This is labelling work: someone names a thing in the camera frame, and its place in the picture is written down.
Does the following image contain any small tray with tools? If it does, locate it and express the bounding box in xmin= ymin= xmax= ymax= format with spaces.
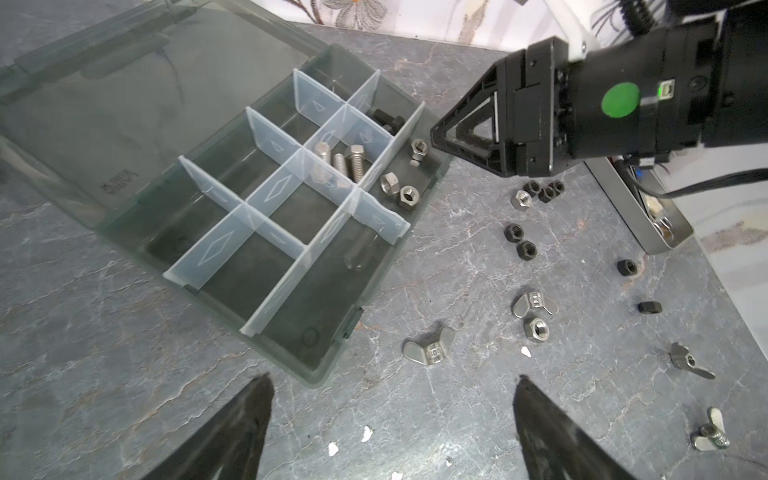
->
xmin=585 ymin=158 xmax=694 ymax=255

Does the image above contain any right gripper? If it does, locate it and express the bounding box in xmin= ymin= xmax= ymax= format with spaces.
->
xmin=430 ymin=18 xmax=718 ymax=177

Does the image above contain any silver hex bolt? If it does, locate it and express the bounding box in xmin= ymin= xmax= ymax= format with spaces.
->
xmin=313 ymin=141 xmax=333 ymax=168
xmin=332 ymin=153 xmax=349 ymax=178
xmin=348 ymin=144 xmax=366 ymax=183

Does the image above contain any silver wing nut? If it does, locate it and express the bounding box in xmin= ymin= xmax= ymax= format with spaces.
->
xmin=691 ymin=407 xmax=730 ymax=452
xmin=511 ymin=291 xmax=559 ymax=319
xmin=669 ymin=342 xmax=716 ymax=380
xmin=402 ymin=326 xmax=456 ymax=366

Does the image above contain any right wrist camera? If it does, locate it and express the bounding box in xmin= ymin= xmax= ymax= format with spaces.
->
xmin=545 ymin=0 xmax=600 ymax=62

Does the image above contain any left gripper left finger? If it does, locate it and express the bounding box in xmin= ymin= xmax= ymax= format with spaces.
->
xmin=145 ymin=374 xmax=274 ymax=479

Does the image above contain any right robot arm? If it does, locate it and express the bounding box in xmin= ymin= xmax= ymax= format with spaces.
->
xmin=431 ymin=1 xmax=767 ymax=191

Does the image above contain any black hex nut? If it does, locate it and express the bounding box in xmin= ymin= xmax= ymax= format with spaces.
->
xmin=538 ymin=186 xmax=558 ymax=203
xmin=504 ymin=223 xmax=525 ymax=243
xmin=517 ymin=240 xmax=538 ymax=261
xmin=549 ymin=180 xmax=565 ymax=196
xmin=523 ymin=180 xmax=541 ymax=197

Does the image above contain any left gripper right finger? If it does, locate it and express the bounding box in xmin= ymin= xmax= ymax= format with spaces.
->
xmin=513 ymin=375 xmax=633 ymax=480

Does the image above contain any black hex bolt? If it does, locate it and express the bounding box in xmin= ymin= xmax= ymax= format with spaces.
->
xmin=372 ymin=109 xmax=406 ymax=136

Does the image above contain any green compartment organizer box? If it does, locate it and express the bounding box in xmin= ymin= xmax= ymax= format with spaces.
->
xmin=1 ymin=1 xmax=451 ymax=387

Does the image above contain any silver hex nut small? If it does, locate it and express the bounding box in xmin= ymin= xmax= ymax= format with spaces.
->
xmin=398 ymin=185 xmax=421 ymax=210

